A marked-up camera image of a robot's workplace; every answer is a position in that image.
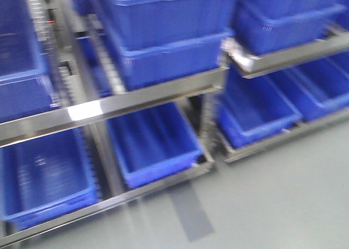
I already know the blue plastic bin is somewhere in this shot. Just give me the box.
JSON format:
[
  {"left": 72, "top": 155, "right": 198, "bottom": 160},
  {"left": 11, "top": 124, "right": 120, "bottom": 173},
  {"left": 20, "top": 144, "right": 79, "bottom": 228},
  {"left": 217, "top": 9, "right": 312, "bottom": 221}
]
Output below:
[
  {"left": 106, "top": 102, "right": 203, "bottom": 189},
  {"left": 1, "top": 129, "right": 98, "bottom": 230}
]

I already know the blue bin lower right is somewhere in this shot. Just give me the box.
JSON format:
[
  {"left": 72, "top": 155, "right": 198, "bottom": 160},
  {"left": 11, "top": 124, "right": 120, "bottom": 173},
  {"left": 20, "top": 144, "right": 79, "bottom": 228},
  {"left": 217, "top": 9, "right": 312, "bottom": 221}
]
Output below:
[{"left": 216, "top": 67, "right": 302, "bottom": 148}]

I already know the blue plastic bin centre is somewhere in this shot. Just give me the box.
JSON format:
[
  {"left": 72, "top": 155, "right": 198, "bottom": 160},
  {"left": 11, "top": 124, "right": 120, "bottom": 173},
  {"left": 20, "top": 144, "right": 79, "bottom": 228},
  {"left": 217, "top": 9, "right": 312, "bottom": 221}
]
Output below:
[{"left": 106, "top": 102, "right": 203, "bottom": 189}]

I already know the blue plastic bin left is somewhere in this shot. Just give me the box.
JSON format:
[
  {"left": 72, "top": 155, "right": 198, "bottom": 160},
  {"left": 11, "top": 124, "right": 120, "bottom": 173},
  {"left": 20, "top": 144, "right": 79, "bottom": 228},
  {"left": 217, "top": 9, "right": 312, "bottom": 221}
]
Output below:
[{"left": 1, "top": 129, "right": 98, "bottom": 230}]

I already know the stainless steel shelf rack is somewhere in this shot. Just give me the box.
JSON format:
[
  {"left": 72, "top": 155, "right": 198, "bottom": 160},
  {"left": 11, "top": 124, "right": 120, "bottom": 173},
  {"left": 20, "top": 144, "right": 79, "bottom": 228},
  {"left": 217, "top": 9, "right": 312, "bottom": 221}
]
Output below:
[{"left": 1, "top": 0, "right": 228, "bottom": 248}]

